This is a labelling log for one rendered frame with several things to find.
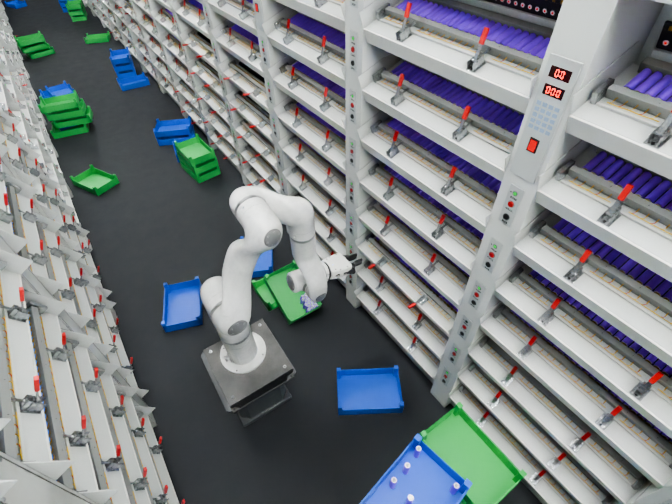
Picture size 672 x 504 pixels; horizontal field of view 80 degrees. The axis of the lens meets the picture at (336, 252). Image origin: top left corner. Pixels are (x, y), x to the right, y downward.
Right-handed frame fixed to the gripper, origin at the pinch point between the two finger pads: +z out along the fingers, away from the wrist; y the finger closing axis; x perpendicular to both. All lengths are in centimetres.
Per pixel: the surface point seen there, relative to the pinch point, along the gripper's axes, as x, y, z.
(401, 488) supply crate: 20, -76, -34
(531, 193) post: -65, -54, 1
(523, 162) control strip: -71, -49, 0
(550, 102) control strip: -86, -50, -3
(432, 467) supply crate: 18, -77, -22
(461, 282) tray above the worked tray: -13.9, -39.4, 17.5
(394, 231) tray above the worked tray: -13.3, -3.9, 15.0
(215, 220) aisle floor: 65, 134, -13
